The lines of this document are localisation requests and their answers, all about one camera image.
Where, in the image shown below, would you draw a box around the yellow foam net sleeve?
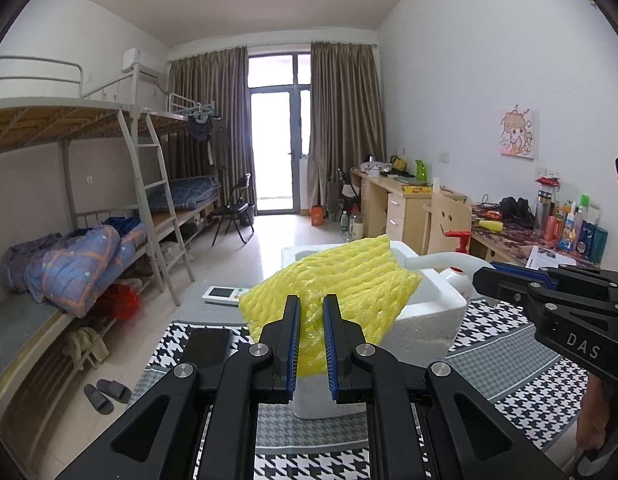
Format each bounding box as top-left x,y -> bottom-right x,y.
238,235 -> 423,377

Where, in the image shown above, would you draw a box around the black slippers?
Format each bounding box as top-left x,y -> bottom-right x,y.
83,379 -> 132,415

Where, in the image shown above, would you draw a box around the yellow object on desk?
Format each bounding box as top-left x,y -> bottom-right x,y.
478,219 -> 504,233

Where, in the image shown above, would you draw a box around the brown left curtain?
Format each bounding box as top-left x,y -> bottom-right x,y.
164,47 -> 254,203

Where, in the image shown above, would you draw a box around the white air conditioner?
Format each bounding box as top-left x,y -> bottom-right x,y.
121,48 -> 164,78

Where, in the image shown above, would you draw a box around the white foam piece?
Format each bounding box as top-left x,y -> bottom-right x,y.
403,252 -> 482,272

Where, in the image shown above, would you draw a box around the brown curtain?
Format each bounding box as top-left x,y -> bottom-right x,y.
164,47 -> 254,203
308,42 -> 387,206

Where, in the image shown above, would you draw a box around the black smartphone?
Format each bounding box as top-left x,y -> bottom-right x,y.
180,328 -> 233,370

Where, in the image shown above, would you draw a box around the brown right curtain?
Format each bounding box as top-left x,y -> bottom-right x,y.
308,42 -> 387,206

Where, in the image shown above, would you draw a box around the black folding chair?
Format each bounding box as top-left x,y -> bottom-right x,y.
210,172 -> 254,245

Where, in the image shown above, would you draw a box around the hanging dark clothes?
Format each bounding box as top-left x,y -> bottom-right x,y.
186,116 -> 214,142

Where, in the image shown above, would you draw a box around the blue plaid quilt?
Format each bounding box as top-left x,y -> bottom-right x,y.
0,217 -> 146,318

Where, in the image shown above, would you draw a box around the person's right hand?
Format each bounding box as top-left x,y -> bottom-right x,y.
576,375 -> 609,451

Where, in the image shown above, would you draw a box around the blue shampoo bottles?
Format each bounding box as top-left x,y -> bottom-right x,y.
574,221 -> 608,263

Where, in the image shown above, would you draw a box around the glass balcony door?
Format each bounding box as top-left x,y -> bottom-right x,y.
247,52 -> 311,214

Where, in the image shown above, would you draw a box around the white printed paper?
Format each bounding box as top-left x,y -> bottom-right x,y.
526,246 -> 577,270

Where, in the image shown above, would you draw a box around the orange bag on floor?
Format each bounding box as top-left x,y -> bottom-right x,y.
310,205 -> 324,226

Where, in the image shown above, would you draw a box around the white remote control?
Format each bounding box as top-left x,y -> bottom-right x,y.
202,286 -> 249,307

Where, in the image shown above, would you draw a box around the anime wall picture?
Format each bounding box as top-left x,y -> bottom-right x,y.
499,105 -> 538,160

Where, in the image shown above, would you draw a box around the white lotion pump bottle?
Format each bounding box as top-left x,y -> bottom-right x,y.
440,231 -> 493,301

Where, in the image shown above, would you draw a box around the houndstooth table cloth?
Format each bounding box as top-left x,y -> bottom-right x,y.
128,297 -> 590,480

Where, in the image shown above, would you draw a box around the metal bunk bed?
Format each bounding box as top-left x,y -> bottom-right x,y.
0,54 -> 226,411

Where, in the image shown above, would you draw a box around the wooden desk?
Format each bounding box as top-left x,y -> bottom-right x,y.
349,167 -> 601,271

